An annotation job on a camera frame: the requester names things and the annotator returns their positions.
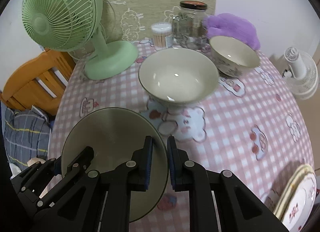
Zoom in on purple plush toy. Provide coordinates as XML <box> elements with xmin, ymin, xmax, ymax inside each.
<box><xmin>203</xmin><ymin>13</ymin><xmax>260</xmax><ymax>50</ymax></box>

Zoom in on wooden bed headboard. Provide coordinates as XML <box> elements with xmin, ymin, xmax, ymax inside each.
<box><xmin>1</xmin><ymin>49</ymin><xmax>75</xmax><ymax>115</ymax></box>

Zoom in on scalloped yellow floral plate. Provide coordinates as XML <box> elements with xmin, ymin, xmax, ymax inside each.
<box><xmin>273</xmin><ymin>163</ymin><xmax>311</xmax><ymax>216</ymax></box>

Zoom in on glass jar black lid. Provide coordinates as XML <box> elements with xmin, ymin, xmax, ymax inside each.
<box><xmin>172</xmin><ymin>1</ymin><xmax>208</xmax><ymax>50</ymax></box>

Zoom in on grey plaid pillow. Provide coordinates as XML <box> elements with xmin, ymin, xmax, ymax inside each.
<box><xmin>2</xmin><ymin>105</ymin><xmax>52</xmax><ymax>171</ymax></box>

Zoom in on beaded yellow floral deep plate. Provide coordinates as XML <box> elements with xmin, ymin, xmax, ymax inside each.
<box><xmin>273</xmin><ymin>164</ymin><xmax>315</xmax><ymax>220</ymax></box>

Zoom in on white red-rimmed plate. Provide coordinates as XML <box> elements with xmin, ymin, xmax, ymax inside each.
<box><xmin>281</xmin><ymin>172</ymin><xmax>317</xmax><ymax>232</ymax></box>

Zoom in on cotton swab container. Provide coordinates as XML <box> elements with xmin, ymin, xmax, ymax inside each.
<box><xmin>151</xmin><ymin>22</ymin><xmax>173</xmax><ymax>51</ymax></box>

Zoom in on floral ceramic bowl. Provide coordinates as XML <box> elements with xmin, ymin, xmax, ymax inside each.
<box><xmin>61</xmin><ymin>107</ymin><xmax>169</xmax><ymax>222</ymax></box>
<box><xmin>138</xmin><ymin>48</ymin><xmax>219</xmax><ymax>107</ymax></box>
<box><xmin>209</xmin><ymin>36</ymin><xmax>260</xmax><ymax>77</ymax></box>

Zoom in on white desk fan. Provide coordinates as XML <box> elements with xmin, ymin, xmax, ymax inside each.
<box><xmin>283</xmin><ymin>47</ymin><xmax>319</xmax><ymax>100</ymax></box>

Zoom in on green desk fan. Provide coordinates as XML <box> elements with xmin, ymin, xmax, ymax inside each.
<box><xmin>22</xmin><ymin>0</ymin><xmax>138</xmax><ymax>80</ymax></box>

